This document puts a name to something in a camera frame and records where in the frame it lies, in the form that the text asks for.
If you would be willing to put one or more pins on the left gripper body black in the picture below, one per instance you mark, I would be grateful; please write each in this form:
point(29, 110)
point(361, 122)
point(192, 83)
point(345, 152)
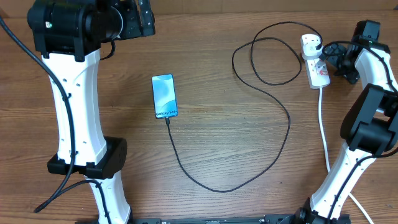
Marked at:
point(133, 25)

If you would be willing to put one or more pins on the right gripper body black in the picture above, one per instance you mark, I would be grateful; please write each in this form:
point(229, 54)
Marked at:
point(335, 56)

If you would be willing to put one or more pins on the Samsung Galaxy smartphone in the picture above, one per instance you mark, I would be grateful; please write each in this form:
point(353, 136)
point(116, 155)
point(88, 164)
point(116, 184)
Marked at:
point(165, 101)

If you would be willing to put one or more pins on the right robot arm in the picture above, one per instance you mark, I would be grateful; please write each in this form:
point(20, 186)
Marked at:
point(369, 129)

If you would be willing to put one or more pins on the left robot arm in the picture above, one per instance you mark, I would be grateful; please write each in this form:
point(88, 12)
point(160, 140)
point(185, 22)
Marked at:
point(69, 35)

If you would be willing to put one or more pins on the white charger plug adapter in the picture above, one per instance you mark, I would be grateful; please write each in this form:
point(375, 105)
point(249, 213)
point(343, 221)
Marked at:
point(310, 52)

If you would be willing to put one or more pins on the white power strip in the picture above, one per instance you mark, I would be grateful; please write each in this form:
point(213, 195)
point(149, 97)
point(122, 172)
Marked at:
point(317, 72)

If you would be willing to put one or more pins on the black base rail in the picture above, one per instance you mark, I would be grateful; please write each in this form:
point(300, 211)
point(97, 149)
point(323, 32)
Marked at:
point(267, 219)

